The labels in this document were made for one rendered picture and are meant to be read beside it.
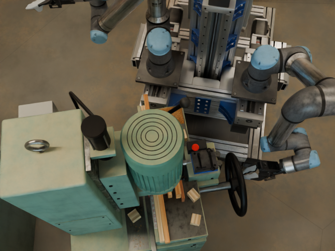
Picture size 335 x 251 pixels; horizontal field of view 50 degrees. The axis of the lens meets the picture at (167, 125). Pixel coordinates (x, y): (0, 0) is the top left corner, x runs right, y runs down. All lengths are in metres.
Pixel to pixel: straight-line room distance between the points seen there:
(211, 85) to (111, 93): 1.06
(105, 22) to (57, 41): 1.60
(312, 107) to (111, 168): 0.74
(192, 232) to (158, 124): 0.65
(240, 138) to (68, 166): 1.61
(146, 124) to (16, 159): 0.35
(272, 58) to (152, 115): 0.85
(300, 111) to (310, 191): 1.32
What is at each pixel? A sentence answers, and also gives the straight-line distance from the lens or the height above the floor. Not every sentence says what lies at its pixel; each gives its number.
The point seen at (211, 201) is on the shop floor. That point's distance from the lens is 2.47.
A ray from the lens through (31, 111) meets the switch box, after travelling 1.10.
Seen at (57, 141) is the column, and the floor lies 1.52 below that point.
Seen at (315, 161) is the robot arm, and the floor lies 0.88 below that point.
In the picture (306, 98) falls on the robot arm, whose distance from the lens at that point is 1.37.
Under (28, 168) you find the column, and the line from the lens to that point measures 0.99.
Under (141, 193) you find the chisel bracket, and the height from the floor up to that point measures 1.04.
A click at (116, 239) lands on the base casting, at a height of 0.80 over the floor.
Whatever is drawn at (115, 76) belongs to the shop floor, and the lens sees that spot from 2.87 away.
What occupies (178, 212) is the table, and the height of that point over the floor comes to 0.90.
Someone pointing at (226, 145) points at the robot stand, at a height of 0.23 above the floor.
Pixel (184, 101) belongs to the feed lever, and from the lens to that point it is 1.11.
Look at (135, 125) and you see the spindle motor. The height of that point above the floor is 1.51.
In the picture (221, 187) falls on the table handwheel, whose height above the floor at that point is 0.83.
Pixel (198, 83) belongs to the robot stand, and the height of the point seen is 0.73.
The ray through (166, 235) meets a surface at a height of 0.94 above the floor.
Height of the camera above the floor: 2.40
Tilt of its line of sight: 66 degrees down
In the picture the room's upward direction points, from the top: 2 degrees counter-clockwise
